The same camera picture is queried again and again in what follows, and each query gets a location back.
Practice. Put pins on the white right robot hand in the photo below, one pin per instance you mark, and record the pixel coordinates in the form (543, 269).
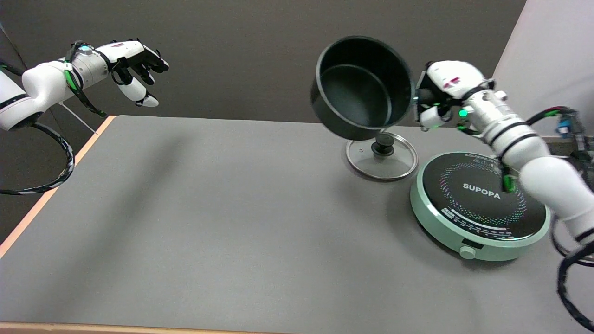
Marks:
(452, 79)

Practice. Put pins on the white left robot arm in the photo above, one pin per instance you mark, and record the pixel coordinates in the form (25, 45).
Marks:
(44, 86)

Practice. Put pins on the green round induction cooker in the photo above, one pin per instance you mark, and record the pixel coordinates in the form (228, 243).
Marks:
(468, 204)

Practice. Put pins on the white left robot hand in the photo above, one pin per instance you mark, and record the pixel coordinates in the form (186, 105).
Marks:
(134, 51)

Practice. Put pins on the glass lid with black knob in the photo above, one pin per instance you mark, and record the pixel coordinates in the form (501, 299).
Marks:
(394, 162)

